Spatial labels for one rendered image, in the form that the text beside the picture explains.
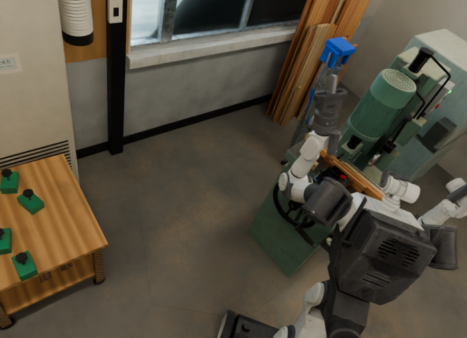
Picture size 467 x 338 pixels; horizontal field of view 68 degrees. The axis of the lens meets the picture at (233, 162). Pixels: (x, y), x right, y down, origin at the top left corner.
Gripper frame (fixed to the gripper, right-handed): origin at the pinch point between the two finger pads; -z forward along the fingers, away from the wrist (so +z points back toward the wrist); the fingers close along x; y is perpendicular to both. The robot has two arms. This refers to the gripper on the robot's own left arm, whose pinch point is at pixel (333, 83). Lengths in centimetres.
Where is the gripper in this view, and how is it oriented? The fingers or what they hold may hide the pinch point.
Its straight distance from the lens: 126.8
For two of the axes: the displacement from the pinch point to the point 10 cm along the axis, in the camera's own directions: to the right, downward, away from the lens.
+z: -0.2, 8.0, 6.0
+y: 3.3, 5.7, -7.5
